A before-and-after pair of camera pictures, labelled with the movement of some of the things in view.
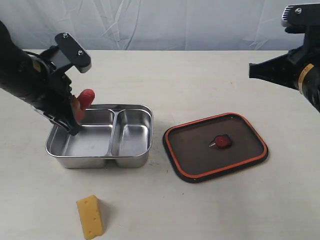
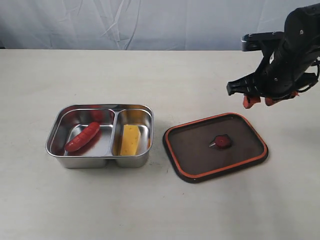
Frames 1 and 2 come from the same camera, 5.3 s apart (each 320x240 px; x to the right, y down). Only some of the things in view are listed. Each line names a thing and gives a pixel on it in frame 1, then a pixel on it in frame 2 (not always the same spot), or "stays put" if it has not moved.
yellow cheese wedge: x=91 y=217 → x=130 y=139
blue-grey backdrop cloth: x=151 y=25 stays put
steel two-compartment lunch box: x=120 y=135 stays put
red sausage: x=86 y=97 → x=90 y=131
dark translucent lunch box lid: x=212 y=146 stays put
